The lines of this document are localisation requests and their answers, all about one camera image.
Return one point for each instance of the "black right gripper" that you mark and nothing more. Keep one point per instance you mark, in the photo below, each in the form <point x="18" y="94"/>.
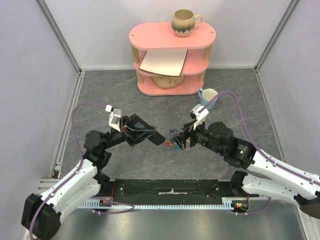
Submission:
<point x="186" y="136"/>

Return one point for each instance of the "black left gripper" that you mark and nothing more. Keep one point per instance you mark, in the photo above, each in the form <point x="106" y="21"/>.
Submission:
<point x="131" y="137"/>

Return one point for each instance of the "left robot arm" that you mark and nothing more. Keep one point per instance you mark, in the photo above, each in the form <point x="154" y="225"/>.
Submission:
<point x="43" y="214"/>

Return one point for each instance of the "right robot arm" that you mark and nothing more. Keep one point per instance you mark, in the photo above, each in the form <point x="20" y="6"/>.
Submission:
<point x="284" y="181"/>

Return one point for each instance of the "light blue mug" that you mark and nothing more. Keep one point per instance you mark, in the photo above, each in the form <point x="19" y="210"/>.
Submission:
<point x="206" y="95"/>

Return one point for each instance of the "beige bird-painted bowl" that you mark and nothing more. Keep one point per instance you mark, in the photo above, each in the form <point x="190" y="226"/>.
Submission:
<point x="167" y="82"/>

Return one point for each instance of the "white square plate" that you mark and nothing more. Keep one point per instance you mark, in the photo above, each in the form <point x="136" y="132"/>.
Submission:
<point x="164" y="62"/>

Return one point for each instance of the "pink three-tier shelf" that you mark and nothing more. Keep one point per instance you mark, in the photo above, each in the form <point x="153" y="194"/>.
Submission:
<point x="160" y="36"/>

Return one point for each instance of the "beige ceramic mug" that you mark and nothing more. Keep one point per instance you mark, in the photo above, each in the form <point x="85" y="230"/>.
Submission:
<point x="184" y="21"/>

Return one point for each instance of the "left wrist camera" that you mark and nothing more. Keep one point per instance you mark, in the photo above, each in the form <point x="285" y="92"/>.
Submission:
<point x="115" y="115"/>

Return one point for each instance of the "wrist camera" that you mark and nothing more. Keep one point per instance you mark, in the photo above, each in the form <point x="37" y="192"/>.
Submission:
<point x="199" y="114"/>
<point x="115" y="115"/>

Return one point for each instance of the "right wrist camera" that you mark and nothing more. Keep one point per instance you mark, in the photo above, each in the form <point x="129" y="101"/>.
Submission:
<point x="199" y="114"/>

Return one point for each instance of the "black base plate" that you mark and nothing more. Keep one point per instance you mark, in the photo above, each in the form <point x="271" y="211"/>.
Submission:
<point x="171" y="191"/>

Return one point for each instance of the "white cable duct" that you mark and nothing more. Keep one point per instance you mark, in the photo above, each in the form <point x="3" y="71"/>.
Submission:
<point x="99" y="205"/>

